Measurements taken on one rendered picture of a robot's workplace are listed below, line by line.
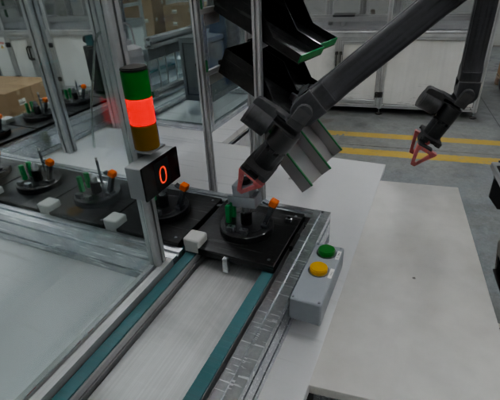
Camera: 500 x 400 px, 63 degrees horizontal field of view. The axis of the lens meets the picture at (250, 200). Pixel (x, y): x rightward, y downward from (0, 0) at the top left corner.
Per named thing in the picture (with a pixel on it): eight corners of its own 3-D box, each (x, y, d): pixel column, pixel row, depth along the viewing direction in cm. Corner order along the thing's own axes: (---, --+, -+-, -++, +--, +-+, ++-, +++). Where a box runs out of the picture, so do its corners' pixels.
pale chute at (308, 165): (321, 175, 127) (332, 167, 124) (301, 193, 118) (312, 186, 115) (266, 104, 127) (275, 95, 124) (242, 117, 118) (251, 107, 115)
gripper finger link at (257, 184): (224, 187, 96) (244, 161, 90) (236, 174, 102) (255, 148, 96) (246, 205, 97) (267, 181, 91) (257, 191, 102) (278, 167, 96)
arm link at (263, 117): (316, 112, 81) (317, 105, 89) (270, 75, 80) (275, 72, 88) (279, 157, 86) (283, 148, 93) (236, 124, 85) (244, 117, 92)
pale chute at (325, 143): (333, 156, 139) (342, 149, 136) (316, 171, 129) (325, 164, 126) (282, 91, 139) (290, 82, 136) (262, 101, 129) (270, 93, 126)
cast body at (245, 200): (262, 200, 102) (259, 175, 99) (255, 209, 99) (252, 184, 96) (232, 197, 106) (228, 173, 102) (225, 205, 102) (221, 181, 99)
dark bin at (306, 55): (321, 55, 110) (333, 28, 105) (298, 64, 100) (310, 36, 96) (241, 5, 116) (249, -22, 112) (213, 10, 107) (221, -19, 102)
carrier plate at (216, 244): (305, 220, 112) (305, 213, 111) (274, 273, 93) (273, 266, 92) (227, 205, 121) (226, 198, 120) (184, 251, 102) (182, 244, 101)
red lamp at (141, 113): (161, 119, 79) (157, 94, 77) (145, 128, 76) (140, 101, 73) (140, 117, 81) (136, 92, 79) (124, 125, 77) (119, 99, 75)
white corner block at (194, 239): (209, 244, 104) (207, 232, 102) (199, 255, 100) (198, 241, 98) (193, 240, 106) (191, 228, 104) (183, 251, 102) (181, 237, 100)
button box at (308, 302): (342, 267, 102) (344, 247, 99) (320, 327, 85) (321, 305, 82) (315, 260, 104) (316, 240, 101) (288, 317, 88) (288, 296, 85)
